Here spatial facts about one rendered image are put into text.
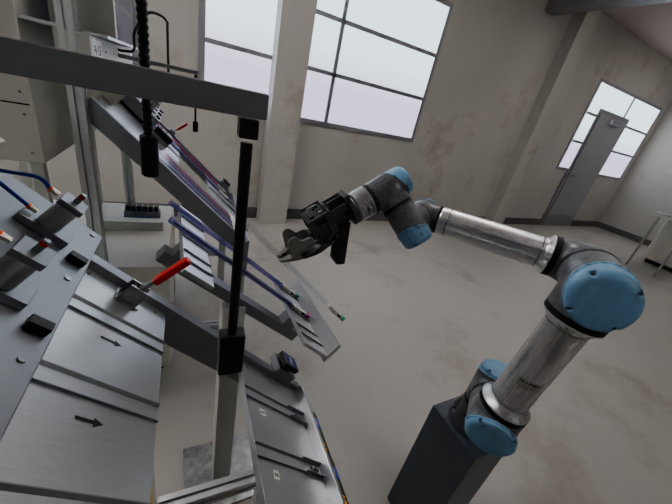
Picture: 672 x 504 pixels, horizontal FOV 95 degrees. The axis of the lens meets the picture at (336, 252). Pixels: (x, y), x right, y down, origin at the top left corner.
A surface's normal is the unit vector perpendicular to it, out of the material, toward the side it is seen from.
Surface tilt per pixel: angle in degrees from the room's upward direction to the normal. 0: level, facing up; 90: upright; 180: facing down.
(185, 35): 90
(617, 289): 83
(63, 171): 90
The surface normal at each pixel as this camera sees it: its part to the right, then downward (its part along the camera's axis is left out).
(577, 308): -0.45, 0.18
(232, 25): 0.43, 0.47
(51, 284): 0.78, -0.63
